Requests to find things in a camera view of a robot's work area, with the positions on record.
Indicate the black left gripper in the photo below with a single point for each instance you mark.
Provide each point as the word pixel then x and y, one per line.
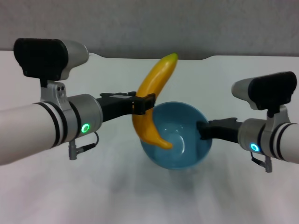
pixel 114 107

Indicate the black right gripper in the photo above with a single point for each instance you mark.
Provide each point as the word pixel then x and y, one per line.
pixel 225 131

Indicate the yellow banana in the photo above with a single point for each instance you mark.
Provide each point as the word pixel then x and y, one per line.
pixel 158 74

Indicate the blue plastic bowl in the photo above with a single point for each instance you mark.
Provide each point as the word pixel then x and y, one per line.
pixel 177 158

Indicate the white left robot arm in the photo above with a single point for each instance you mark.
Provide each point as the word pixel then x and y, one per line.
pixel 35 126

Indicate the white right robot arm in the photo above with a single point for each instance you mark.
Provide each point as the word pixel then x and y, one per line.
pixel 280 140

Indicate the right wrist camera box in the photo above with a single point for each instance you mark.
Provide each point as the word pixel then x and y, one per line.
pixel 268 91

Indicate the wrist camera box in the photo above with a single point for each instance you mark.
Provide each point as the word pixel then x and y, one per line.
pixel 39 58
pixel 268 91

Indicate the silver right camera bracket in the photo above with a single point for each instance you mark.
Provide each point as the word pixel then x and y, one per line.
pixel 280 115

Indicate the silver camera bracket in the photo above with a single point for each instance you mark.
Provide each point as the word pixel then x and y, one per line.
pixel 54 92
pixel 280 115

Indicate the silver left camera bracket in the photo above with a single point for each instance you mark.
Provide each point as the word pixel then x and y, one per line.
pixel 54 92

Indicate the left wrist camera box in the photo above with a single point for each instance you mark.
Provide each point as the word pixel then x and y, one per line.
pixel 39 58

